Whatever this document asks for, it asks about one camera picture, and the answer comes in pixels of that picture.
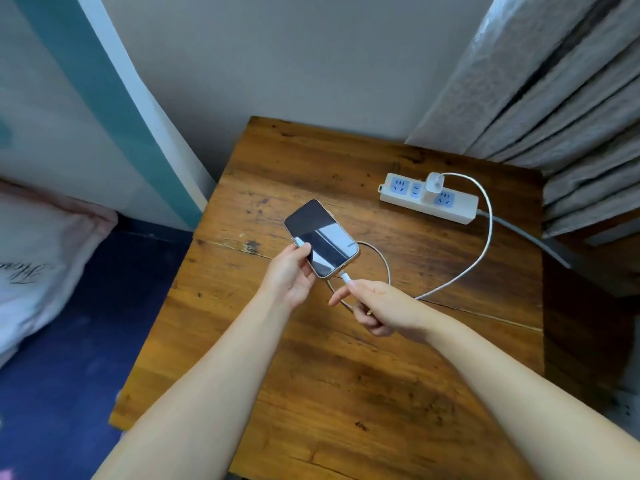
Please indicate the person's right forearm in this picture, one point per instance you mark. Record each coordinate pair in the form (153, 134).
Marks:
(530, 399)

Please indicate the grey patterned curtain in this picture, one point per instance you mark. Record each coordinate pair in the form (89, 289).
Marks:
(550, 94)

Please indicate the person's left hand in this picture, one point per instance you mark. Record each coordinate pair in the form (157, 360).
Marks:
(287, 277)

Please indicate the smartphone with gold edge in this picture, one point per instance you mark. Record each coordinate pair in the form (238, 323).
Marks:
(322, 238)

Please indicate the wooden table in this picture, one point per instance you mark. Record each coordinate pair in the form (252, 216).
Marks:
(350, 344)

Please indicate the person's left forearm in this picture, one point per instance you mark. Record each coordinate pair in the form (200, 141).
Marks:
(195, 394)

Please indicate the person's right thumb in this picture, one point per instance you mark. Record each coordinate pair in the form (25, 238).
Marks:
(367, 287)

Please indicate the white power strip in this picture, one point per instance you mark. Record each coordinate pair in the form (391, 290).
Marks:
(430, 197)

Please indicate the pink and white pillow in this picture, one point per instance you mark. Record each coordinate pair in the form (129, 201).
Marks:
(35, 259)

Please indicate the white and teal headboard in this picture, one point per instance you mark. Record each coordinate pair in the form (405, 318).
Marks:
(75, 94)

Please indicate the dark blue bed sheet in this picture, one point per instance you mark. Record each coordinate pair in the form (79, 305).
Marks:
(65, 369)

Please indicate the person's left thumb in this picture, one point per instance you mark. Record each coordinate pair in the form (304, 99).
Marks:
(302, 252)

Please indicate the white charger plug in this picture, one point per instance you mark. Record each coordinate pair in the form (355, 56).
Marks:
(433, 187)

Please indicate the person's right hand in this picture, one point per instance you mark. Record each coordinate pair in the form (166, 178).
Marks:
(390, 307)

